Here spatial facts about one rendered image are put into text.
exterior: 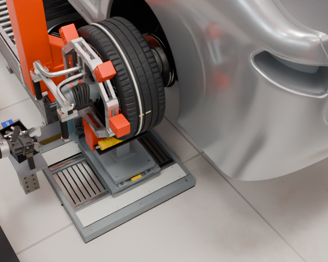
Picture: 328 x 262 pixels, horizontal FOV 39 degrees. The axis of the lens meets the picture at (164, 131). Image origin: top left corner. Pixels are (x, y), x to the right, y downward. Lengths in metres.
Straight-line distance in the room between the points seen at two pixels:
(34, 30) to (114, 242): 1.35
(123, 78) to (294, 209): 1.55
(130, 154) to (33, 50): 0.89
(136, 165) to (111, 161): 0.16
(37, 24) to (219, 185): 1.58
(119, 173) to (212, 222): 0.68
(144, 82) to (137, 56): 0.13
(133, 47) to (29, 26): 0.69
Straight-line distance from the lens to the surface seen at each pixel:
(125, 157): 3.02
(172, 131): 3.50
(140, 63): 2.34
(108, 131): 2.45
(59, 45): 2.94
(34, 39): 2.82
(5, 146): 2.36
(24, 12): 2.71
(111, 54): 2.31
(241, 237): 3.04
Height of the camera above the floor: 2.59
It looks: 48 degrees down
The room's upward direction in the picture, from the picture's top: 4 degrees clockwise
